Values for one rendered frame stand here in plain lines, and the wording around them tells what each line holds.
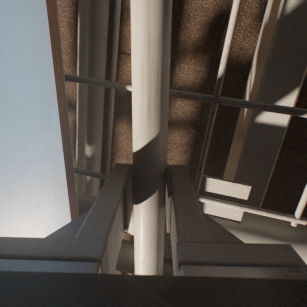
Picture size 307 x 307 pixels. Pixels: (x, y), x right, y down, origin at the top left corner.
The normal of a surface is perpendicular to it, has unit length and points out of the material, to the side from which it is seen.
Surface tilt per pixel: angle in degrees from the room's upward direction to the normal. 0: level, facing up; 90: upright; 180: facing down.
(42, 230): 1
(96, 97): 34
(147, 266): 7
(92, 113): 11
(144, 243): 4
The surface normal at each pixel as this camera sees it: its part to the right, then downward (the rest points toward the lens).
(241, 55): -0.22, 0.29
